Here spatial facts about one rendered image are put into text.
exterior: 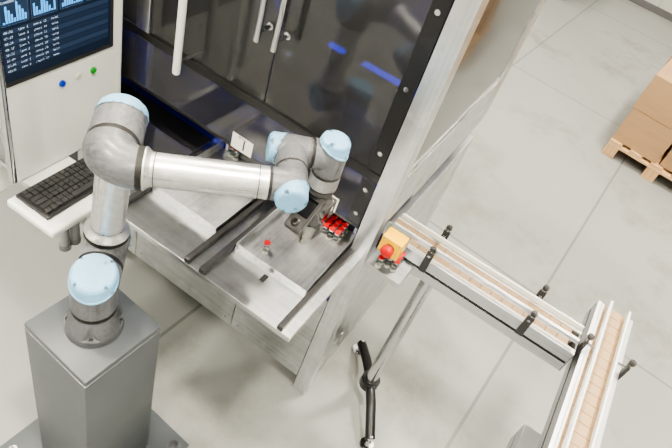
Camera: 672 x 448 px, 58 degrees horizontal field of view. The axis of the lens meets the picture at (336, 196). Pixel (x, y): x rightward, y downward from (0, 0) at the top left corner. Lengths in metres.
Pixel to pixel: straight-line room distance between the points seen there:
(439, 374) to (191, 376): 1.12
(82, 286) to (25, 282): 1.32
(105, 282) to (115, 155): 0.41
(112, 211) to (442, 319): 1.96
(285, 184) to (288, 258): 0.62
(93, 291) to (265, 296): 0.48
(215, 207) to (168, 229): 0.18
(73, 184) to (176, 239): 0.41
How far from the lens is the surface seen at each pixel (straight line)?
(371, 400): 2.58
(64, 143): 2.18
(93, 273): 1.61
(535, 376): 3.18
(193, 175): 1.29
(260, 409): 2.59
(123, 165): 1.30
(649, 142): 4.97
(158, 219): 1.92
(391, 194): 1.75
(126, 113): 1.40
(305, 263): 1.88
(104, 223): 1.61
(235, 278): 1.80
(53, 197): 2.06
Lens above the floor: 2.28
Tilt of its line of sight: 41 degrees down
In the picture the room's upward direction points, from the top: 20 degrees clockwise
